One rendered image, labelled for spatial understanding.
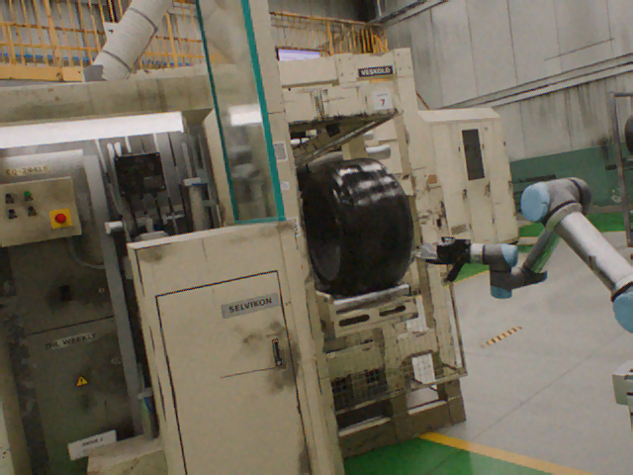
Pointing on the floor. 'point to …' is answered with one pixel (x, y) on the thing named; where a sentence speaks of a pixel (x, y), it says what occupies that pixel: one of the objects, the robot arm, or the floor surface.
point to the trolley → (621, 156)
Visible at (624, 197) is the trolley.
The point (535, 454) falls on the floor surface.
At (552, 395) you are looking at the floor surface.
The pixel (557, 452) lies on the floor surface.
